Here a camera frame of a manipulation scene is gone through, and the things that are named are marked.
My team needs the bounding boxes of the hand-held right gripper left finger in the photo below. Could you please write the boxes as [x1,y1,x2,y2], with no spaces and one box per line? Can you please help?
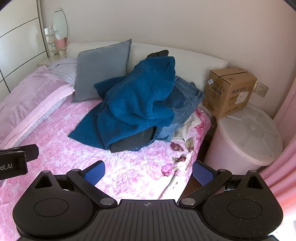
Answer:
[31,161,118,208]

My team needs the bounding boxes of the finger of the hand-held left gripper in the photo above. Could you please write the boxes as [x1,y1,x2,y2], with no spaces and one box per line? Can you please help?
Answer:
[0,144,39,161]

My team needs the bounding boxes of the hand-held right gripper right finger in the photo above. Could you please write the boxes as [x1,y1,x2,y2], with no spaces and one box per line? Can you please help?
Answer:
[177,160,269,208]

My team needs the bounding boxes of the blue fleece garment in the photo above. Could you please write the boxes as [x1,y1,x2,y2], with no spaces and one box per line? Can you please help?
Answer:
[68,56,177,151]

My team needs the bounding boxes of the pink floral blanket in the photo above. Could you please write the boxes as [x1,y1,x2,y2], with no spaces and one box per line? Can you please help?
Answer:
[0,97,212,232]

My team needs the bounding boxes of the white cloth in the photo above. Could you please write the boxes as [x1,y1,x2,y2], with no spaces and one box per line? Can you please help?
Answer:
[171,113,201,142]

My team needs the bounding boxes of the dark grey garment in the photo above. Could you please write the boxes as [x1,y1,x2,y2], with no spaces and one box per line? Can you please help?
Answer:
[110,126,158,153]

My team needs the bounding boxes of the pink folded quilt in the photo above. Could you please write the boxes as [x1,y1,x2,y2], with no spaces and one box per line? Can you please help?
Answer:
[0,65,75,150]

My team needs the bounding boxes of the pink bin with white lid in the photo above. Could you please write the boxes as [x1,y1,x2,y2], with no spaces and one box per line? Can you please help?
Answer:
[203,102,283,166]

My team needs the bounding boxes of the blue denim jeans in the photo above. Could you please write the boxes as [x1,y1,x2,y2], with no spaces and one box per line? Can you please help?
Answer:
[154,76,206,142]

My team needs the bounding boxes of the brown cardboard box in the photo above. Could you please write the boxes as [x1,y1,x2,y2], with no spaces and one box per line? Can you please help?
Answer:
[202,68,258,120]

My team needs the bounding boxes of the lilac striped pillow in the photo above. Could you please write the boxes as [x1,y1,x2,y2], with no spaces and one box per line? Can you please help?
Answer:
[47,57,78,87]

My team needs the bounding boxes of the grey pillow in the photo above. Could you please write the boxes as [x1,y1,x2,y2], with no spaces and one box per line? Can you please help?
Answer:
[71,39,132,103]

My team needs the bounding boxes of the white padded headboard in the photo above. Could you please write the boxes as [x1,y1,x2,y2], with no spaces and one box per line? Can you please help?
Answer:
[67,42,228,93]

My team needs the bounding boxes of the pink storage box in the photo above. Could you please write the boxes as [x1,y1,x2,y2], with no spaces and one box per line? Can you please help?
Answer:
[54,38,67,50]

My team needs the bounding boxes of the cream sliding-door wardrobe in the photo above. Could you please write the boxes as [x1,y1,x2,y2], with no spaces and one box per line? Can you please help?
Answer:
[0,0,50,93]

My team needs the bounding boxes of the black cloth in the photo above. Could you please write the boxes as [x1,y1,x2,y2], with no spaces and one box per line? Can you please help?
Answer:
[147,49,169,58]

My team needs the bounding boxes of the wall power socket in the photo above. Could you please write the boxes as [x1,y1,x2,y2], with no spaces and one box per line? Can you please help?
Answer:
[254,82,269,97]

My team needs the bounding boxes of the oval wall mirror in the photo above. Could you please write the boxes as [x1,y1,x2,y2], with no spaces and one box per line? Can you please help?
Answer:
[53,7,70,44]

